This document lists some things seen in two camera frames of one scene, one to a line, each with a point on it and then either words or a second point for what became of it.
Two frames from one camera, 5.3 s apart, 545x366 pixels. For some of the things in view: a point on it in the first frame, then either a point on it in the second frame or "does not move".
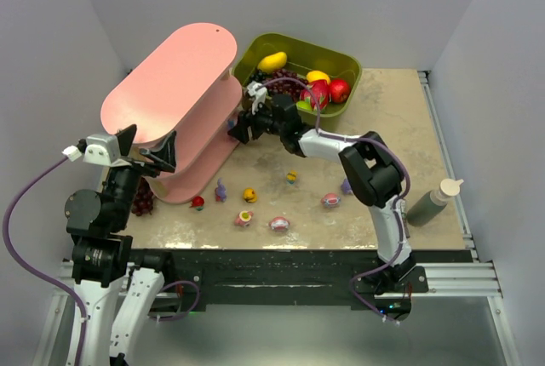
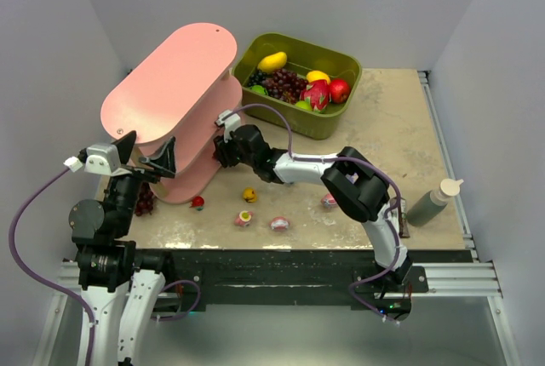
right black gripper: x=254 y=123 to x=226 y=153
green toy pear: x=304 y=105 does not move
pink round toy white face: x=279 y=223 does not move
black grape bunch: x=258 y=75 does not move
